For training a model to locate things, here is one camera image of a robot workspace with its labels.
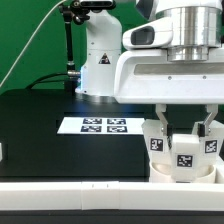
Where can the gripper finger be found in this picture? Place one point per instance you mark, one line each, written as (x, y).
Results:
(167, 129)
(203, 127)

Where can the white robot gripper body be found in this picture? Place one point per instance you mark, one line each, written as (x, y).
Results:
(167, 63)

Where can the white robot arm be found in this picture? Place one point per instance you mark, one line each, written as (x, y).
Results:
(105, 38)

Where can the white marker sheet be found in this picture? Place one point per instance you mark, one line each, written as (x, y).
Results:
(101, 126)

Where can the white L-shaped fence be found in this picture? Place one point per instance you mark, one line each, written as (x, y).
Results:
(113, 195)

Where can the white block at left edge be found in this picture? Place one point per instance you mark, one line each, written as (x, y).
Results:
(1, 152)

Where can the black camera stand pole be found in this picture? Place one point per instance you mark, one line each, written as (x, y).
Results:
(72, 13)

